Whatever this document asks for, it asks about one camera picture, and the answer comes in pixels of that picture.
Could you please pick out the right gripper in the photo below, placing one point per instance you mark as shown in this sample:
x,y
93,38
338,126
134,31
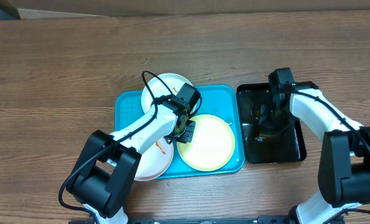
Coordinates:
x,y
268,124

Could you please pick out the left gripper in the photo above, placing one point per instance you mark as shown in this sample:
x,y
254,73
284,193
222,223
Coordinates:
x,y
187,136

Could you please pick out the yellow green sponge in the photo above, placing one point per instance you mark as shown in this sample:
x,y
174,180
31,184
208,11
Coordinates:
x,y
264,134

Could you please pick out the yellow-green plate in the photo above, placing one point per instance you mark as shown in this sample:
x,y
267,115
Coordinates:
x,y
212,145

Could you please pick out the white plate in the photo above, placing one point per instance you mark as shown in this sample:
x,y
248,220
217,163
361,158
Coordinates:
x,y
173,81
155,161

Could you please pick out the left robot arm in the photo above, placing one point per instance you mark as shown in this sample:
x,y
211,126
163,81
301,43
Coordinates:
x,y
104,173

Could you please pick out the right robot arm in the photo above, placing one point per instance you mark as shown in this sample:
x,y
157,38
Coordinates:
x,y
344,168

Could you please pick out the black water tray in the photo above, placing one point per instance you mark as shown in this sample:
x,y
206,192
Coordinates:
x,y
287,146

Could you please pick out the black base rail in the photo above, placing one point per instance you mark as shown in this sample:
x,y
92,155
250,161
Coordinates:
x,y
262,219

